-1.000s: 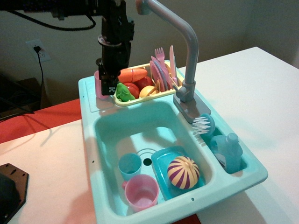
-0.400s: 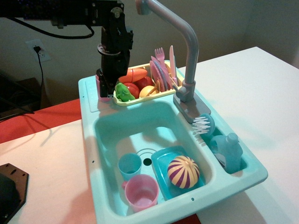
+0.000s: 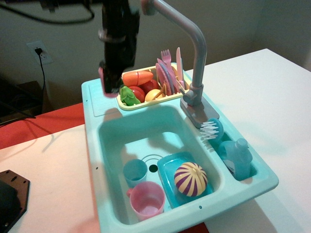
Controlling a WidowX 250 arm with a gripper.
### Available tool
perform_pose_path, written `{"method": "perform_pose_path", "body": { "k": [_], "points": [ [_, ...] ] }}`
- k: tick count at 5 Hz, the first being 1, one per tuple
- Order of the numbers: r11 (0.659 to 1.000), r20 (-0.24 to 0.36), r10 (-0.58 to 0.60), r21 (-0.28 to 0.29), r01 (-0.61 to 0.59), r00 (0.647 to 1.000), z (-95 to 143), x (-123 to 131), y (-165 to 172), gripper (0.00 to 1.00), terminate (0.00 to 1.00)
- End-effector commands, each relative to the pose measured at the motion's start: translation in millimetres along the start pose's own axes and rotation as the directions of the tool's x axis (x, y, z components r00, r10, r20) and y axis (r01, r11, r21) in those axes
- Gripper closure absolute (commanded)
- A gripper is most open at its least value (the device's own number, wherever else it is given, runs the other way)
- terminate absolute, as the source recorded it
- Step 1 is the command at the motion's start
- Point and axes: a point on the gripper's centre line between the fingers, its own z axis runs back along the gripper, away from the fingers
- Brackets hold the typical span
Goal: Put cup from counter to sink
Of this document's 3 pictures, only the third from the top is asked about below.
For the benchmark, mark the red cloth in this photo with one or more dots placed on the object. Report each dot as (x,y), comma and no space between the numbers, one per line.
(43,125)

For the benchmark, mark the green toy pepper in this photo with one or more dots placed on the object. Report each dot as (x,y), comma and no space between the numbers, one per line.
(127,96)

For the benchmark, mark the small pink cup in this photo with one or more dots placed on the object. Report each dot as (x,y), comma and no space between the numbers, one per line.
(108,95)

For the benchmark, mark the blue toy cup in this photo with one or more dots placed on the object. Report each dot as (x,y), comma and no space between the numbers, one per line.
(135,171)

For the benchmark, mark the pink toy plate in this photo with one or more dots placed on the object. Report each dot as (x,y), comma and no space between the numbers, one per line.
(162,77)

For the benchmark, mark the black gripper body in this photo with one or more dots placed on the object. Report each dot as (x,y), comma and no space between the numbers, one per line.
(119,52)

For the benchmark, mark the teal rectangular tray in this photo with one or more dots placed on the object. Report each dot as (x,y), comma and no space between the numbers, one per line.
(166,169)

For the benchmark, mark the orange toy carrot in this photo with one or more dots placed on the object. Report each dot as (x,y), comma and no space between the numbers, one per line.
(135,78)

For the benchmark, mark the yellow toy fruit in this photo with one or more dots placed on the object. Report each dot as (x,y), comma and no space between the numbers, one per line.
(154,94)

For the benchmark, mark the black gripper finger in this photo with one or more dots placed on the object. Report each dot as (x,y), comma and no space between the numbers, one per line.
(114,83)
(103,78)

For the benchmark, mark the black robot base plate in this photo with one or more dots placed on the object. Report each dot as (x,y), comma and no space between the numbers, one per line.
(14,194)

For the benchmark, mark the brown cardboard box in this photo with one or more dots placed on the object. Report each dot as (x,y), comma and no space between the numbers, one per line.
(38,97)

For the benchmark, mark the white wall outlet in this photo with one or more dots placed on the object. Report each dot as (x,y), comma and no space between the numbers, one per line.
(39,52)

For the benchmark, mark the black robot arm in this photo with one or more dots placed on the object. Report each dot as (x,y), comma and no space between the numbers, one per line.
(119,34)

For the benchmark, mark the pink toy mug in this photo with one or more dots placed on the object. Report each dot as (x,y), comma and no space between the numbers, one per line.
(147,199)

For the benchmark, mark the red toy tomato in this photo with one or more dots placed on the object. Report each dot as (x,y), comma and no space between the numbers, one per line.
(139,93)

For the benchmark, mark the purple toy plate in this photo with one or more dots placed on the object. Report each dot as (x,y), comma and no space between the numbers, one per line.
(173,91)

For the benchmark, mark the dark red toy apple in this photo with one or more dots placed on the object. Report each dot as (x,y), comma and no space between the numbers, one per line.
(149,85)

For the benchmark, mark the yellow dish rack basket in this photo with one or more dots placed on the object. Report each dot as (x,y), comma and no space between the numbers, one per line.
(180,86)

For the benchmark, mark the grey toy faucet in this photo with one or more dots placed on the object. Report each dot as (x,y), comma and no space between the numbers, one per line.
(192,103)

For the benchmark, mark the blue toy soap bottle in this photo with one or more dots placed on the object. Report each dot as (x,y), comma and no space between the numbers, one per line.
(237,158)

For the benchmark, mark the pink toy fork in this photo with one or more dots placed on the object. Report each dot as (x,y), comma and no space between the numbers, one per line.
(166,57)

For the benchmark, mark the teal toy sink unit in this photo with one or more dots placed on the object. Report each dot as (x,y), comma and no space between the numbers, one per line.
(115,136)

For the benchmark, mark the teal dish brush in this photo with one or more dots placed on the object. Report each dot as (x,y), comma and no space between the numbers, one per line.
(212,130)

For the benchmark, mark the pink toy knife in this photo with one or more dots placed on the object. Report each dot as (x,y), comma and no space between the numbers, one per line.
(179,64)

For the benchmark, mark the purple yellow striped ball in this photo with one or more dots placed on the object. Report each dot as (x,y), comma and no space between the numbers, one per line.
(190,179)

